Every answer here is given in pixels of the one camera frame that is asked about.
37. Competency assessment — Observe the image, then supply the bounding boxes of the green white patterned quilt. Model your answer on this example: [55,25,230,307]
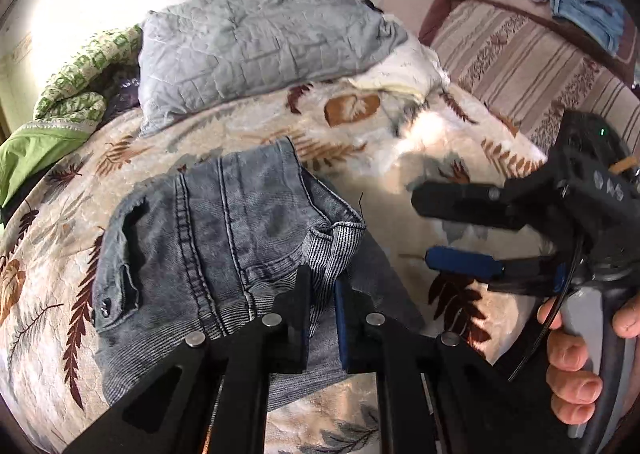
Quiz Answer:
[32,24,146,135]

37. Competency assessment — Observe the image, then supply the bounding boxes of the blue denim pants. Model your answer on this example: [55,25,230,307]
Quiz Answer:
[91,136,426,410]

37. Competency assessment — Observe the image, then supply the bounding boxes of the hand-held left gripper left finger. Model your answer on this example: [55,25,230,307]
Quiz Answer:
[62,264,313,454]

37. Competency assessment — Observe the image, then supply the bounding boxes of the purple cloth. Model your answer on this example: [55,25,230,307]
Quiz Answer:
[102,61,143,117]

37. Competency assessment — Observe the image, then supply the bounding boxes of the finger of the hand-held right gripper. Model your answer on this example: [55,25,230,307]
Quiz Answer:
[425,245,568,297]
[411,180,531,235]

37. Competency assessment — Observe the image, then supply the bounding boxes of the leaf printed blanket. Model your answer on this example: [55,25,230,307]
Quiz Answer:
[0,78,556,454]

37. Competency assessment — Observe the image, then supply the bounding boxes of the light blue denim garment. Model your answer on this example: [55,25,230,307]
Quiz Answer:
[550,0,626,57]

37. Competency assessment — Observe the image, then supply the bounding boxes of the striped sofa cover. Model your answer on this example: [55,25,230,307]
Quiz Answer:
[430,0,640,155]

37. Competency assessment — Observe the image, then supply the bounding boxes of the black cable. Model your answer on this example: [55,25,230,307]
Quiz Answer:
[507,234,586,383]

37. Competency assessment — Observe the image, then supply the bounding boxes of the grey quilted pillow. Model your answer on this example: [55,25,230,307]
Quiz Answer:
[137,0,410,137]

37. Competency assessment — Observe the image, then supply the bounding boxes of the white cloth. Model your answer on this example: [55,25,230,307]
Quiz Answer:
[350,26,451,102]

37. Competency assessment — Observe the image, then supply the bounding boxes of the person's right hand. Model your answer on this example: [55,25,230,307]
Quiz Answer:
[537,294,640,427]

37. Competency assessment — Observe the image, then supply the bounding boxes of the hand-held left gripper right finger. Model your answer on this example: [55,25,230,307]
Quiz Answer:
[334,279,561,454]

